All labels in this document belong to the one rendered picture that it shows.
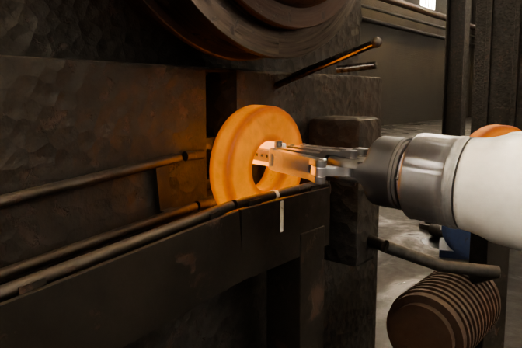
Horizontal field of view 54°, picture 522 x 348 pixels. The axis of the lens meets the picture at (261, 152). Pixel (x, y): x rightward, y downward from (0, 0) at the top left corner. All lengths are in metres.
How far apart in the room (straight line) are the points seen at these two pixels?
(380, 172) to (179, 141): 0.26
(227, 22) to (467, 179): 0.29
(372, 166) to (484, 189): 0.11
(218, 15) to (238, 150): 0.16
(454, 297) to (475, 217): 0.40
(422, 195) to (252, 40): 0.26
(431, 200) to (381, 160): 0.06
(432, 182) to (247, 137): 0.23
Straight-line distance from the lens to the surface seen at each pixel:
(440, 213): 0.50
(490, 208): 0.47
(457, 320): 0.84
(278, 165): 0.59
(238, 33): 0.58
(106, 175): 0.57
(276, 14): 0.61
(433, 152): 0.50
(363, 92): 1.02
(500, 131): 1.01
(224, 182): 0.60
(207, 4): 0.55
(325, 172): 0.53
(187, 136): 0.65
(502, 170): 0.47
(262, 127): 0.63
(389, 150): 0.53
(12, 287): 0.45
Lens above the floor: 0.83
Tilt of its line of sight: 6 degrees down
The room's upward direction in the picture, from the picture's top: straight up
